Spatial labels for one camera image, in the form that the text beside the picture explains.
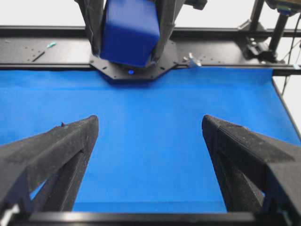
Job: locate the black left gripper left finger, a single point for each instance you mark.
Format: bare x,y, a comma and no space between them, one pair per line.
44,172

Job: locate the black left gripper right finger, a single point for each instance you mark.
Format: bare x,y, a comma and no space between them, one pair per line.
255,172

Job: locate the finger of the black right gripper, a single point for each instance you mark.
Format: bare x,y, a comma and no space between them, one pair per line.
92,12
167,11

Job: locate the blue cube block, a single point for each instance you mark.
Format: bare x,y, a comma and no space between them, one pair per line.
130,32

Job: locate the blue table cloth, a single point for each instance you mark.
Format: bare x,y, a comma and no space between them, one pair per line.
150,155

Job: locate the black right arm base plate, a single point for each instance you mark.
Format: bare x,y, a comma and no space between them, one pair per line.
131,68

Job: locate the black aluminium frame rail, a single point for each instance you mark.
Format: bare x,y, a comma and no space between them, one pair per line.
58,48

